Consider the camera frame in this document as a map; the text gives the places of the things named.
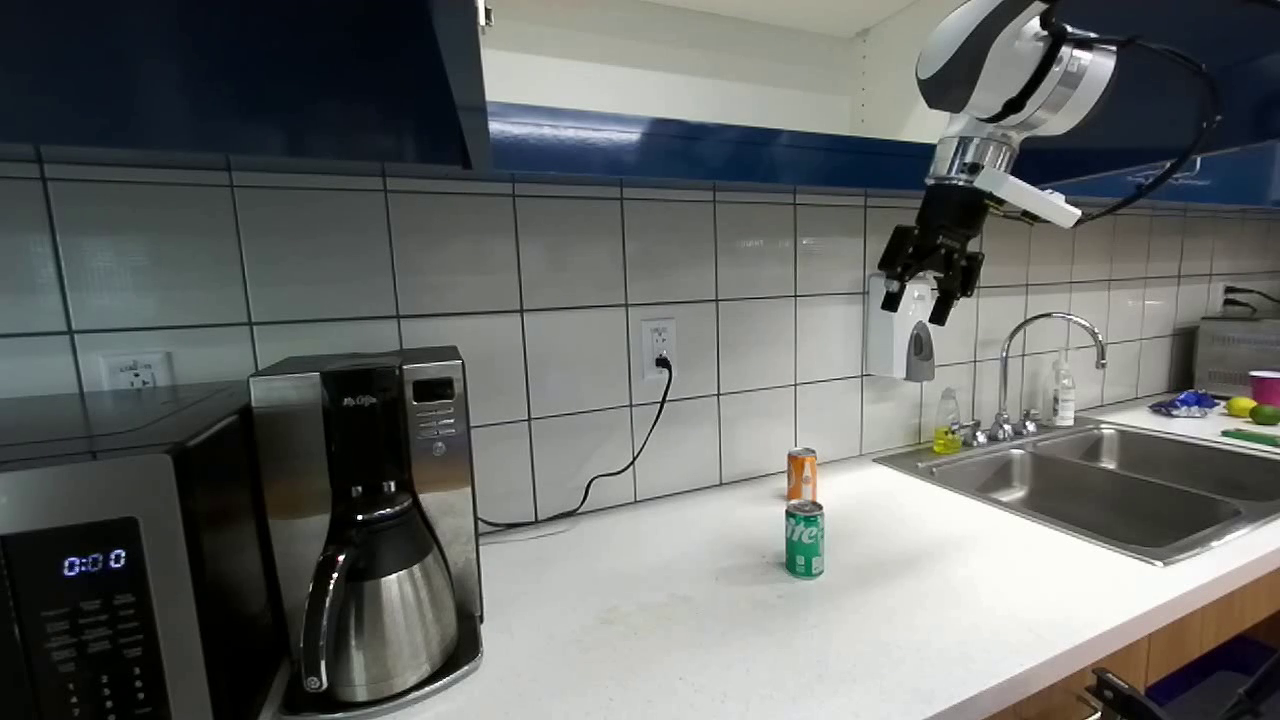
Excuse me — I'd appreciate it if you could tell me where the black power cord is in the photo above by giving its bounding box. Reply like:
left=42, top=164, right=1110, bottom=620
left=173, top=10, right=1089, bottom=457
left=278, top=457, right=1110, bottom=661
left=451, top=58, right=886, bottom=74
left=475, top=353, right=675, bottom=537

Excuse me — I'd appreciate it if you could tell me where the white soap dispenser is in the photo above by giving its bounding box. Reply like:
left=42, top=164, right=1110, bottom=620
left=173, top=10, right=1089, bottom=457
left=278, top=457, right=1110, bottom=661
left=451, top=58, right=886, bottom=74
left=867, top=276, right=936, bottom=385

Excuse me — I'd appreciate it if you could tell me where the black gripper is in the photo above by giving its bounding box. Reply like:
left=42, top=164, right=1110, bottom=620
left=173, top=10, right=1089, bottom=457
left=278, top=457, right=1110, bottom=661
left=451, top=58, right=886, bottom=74
left=874, top=186, right=988, bottom=328

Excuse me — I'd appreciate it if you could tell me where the clear soap bottle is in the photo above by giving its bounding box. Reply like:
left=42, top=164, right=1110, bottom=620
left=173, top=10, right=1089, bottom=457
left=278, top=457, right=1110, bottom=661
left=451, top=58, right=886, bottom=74
left=1053, top=359, right=1075, bottom=428

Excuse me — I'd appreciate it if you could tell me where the blue dish item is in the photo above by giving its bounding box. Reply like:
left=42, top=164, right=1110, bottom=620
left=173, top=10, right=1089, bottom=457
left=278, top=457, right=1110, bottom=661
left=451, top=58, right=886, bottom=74
left=1147, top=387, right=1220, bottom=421

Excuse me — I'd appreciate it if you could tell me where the grey box on counter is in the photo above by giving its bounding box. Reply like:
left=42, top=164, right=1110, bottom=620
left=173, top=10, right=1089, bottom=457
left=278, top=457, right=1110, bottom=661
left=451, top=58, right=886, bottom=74
left=1193, top=318, right=1280, bottom=394

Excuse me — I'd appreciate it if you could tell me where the chrome sink faucet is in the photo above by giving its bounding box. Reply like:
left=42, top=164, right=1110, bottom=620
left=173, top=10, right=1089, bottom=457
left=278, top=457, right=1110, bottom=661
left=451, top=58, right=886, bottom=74
left=965, top=308, right=1108, bottom=450

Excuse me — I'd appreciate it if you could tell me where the green sprite can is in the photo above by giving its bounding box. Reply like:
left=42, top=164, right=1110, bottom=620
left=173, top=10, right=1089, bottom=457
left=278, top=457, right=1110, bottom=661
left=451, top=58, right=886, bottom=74
left=785, top=500, right=825, bottom=579

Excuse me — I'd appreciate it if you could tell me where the orange soda can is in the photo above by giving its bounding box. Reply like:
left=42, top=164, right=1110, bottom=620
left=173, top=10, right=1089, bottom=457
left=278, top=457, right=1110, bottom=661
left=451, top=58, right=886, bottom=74
left=786, top=450, right=816, bottom=503

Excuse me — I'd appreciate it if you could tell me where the white wall outlet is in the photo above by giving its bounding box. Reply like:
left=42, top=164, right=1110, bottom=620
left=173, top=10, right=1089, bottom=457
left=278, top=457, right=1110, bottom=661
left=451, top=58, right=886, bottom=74
left=640, top=318, right=675, bottom=385

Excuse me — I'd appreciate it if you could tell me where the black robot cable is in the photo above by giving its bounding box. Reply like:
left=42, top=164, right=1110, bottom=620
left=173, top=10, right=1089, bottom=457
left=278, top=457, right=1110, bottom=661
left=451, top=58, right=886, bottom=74
left=1034, top=4, right=1227, bottom=230

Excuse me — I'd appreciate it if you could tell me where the pink cup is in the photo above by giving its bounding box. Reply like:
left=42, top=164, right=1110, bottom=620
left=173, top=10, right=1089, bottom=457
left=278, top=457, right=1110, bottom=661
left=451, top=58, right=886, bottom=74
left=1247, top=372, right=1280, bottom=410

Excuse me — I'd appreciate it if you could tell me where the blue upper cabinet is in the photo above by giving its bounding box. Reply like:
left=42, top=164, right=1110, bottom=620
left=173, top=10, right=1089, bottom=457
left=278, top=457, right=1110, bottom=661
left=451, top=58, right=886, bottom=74
left=0, top=0, right=1280, bottom=188

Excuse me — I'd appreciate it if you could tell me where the stainless steel coffee maker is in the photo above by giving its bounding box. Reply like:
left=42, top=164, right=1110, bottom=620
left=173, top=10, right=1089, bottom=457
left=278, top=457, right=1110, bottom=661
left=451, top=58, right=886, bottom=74
left=246, top=344, right=482, bottom=715

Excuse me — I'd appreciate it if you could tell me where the steel coffee carafe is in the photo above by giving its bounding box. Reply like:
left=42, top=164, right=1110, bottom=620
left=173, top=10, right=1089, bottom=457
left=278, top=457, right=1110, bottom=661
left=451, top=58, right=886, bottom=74
left=295, top=495, right=459, bottom=704

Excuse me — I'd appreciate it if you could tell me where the black microwave oven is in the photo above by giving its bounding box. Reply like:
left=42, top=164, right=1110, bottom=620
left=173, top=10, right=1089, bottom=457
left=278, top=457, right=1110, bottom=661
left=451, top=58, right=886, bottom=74
left=0, top=385, right=282, bottom=720

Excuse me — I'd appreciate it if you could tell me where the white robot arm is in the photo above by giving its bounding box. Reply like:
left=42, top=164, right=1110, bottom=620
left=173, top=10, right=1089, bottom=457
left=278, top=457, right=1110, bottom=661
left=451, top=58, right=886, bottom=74
left=874, top=0, right=1115, bottom=324

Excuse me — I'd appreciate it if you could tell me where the stainless steel double sink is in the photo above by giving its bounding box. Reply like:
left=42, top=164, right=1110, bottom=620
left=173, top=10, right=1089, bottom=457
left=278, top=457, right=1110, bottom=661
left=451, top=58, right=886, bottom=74
left=886, top=423, right=1280, bottom=565

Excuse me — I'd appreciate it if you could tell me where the white outlet behind microwave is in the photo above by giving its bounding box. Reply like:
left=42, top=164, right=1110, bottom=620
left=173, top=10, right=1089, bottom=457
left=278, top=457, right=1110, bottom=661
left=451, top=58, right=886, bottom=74
left=104, top=353, right=173, bottom=394

